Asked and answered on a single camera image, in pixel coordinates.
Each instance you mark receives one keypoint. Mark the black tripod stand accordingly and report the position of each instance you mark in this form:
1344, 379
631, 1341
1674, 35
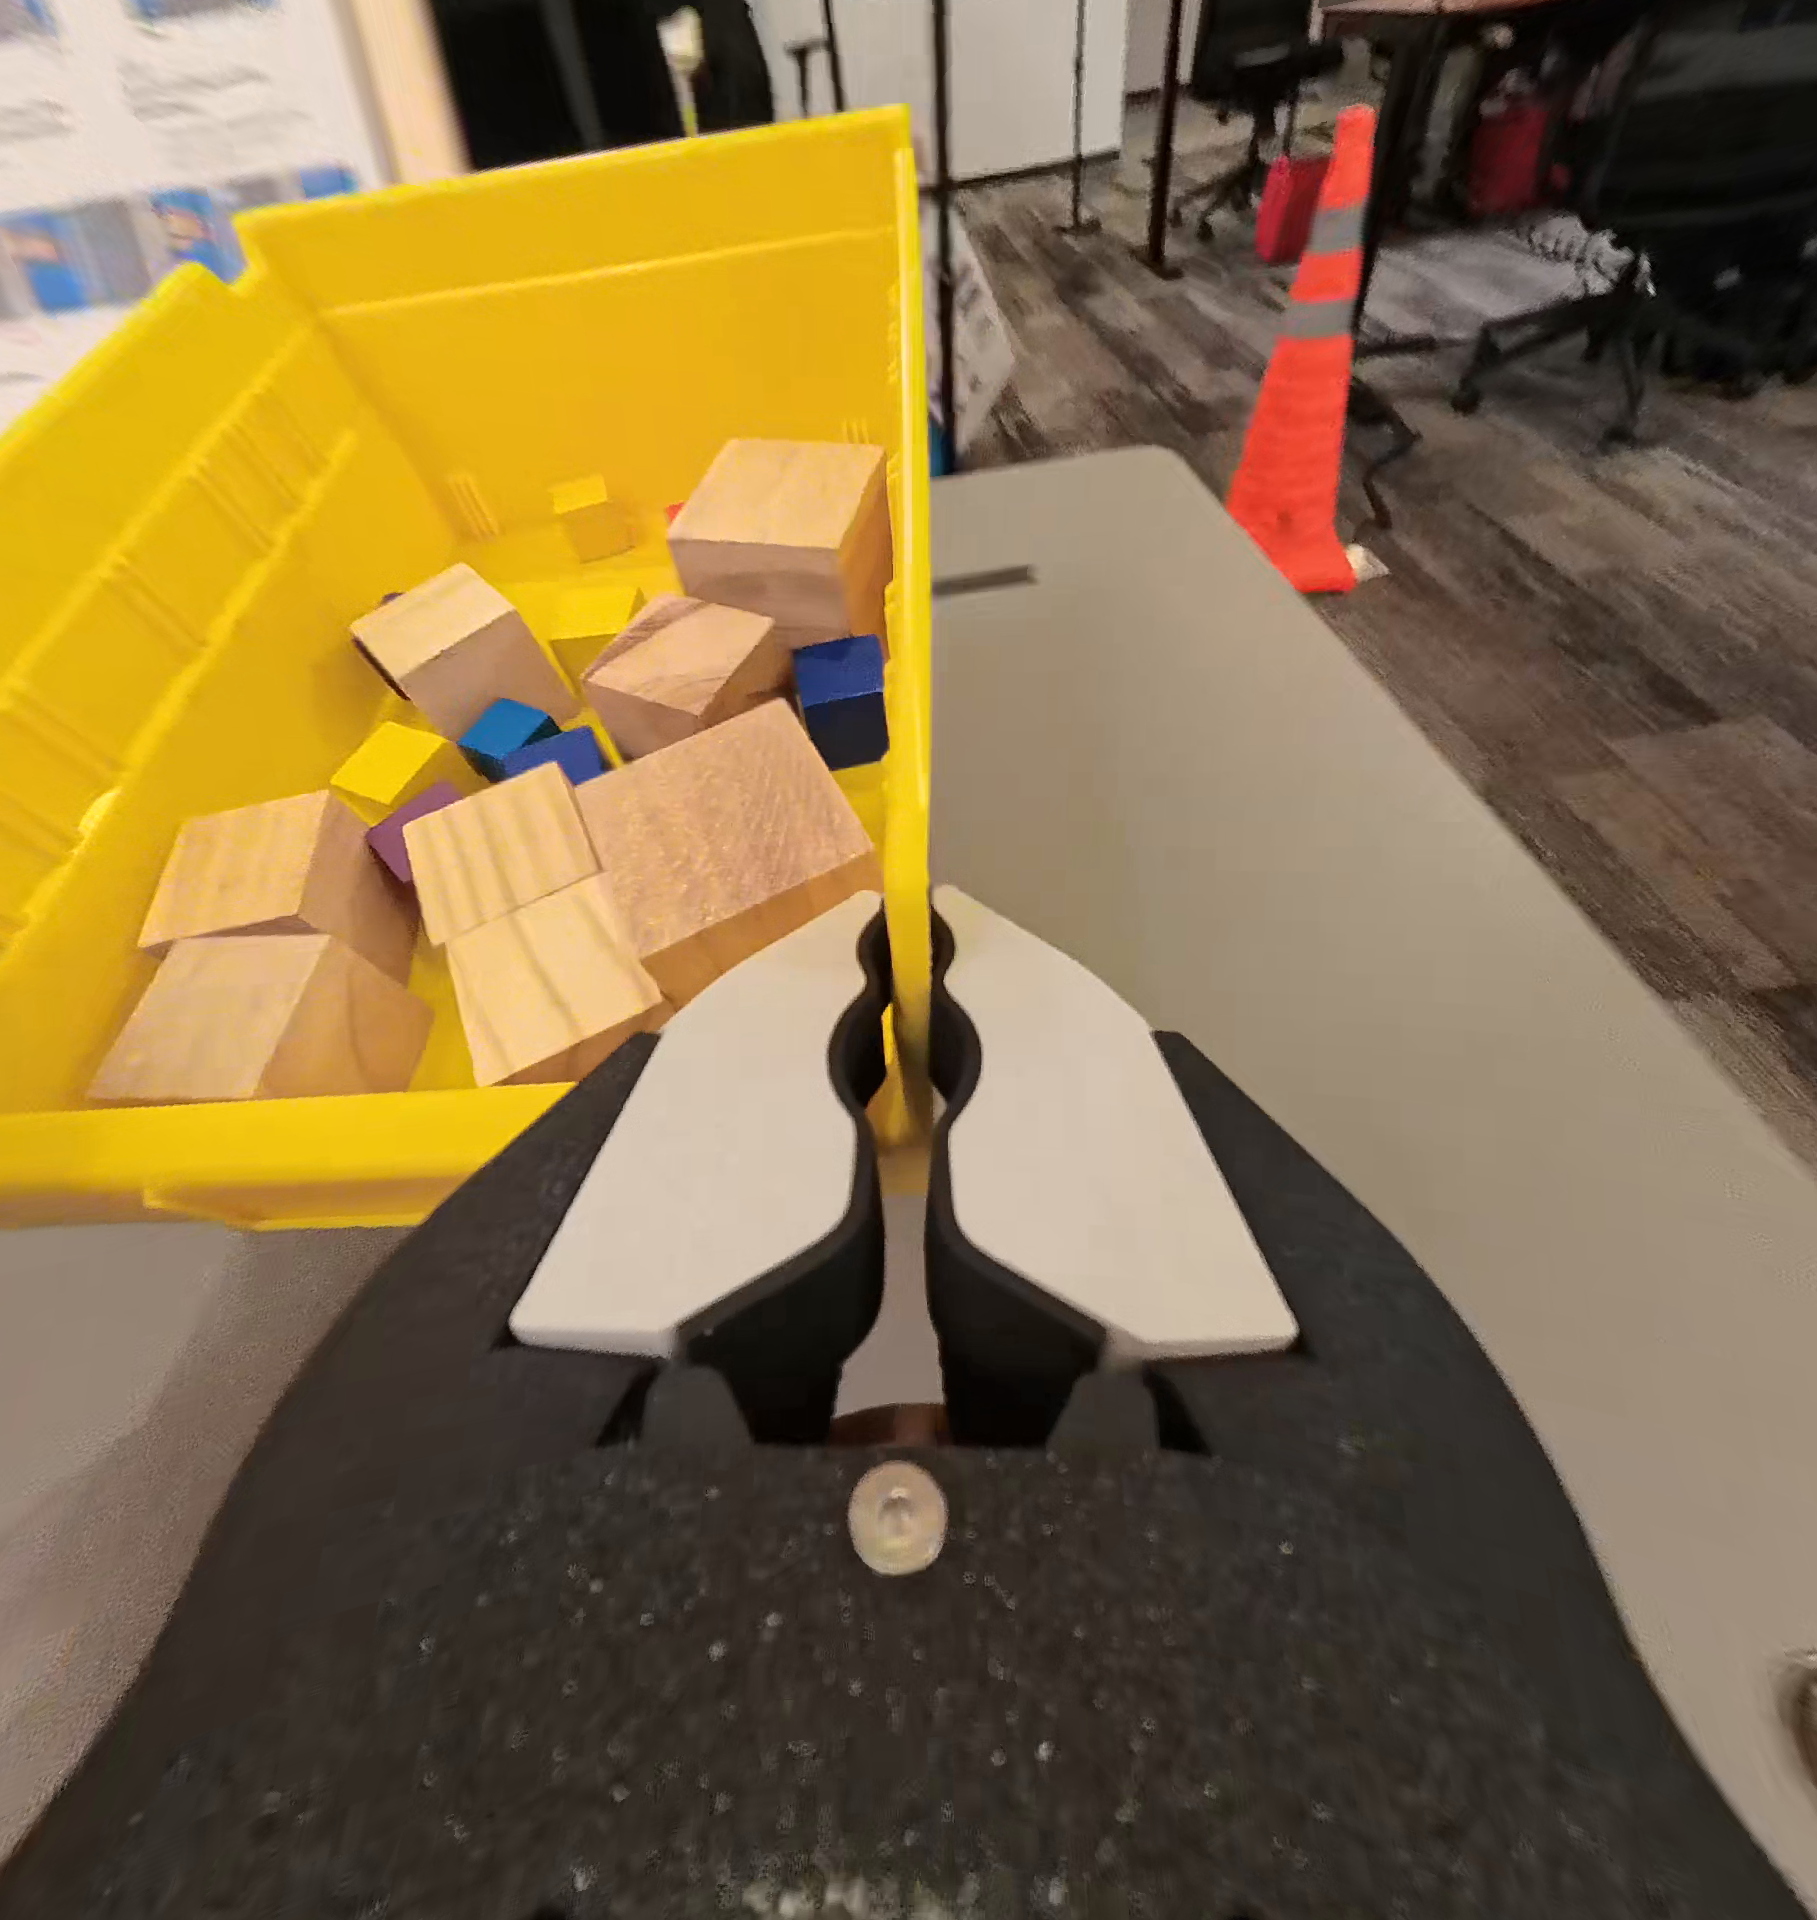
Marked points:
940, 224

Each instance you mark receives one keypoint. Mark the orange traffic cone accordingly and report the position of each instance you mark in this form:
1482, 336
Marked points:
1307, 375

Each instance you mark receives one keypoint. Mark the white printed sheet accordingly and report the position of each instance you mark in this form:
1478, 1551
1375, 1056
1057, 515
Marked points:
979, 330

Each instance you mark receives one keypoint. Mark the pile of mixed wooden cubes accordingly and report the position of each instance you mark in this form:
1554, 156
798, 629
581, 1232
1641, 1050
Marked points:
729, 839

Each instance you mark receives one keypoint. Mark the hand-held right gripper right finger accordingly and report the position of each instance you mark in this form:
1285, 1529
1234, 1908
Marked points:
1103, 1186

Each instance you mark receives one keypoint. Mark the red bag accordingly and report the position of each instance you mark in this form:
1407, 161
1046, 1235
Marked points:
1502, 149
1287, 210

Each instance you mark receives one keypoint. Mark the black office chair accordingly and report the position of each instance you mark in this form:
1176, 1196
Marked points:
1253, 58
1718, 180

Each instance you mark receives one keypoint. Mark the wooden board with instruction poster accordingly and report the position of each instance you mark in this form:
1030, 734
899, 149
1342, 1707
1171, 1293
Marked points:
98, 149

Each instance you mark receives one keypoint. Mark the yellow plastic box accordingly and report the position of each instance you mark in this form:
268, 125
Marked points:
549, 314

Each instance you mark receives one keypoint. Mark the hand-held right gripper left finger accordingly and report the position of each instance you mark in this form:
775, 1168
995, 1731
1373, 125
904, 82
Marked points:
698, 1186

